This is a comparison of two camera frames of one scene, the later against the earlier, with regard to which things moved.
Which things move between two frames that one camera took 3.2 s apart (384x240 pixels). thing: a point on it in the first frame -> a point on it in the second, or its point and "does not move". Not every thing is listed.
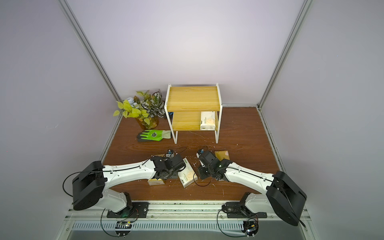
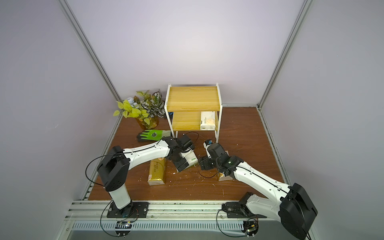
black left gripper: x=176 y=175 -> x=180 y=164
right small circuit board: x=251 y=227 does not move
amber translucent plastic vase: x=148 y=123 does not move
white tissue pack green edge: x=188 y=176 -> x=190 y=157
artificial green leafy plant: x=147 y=106 does not move
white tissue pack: x=207 y=120 does not move
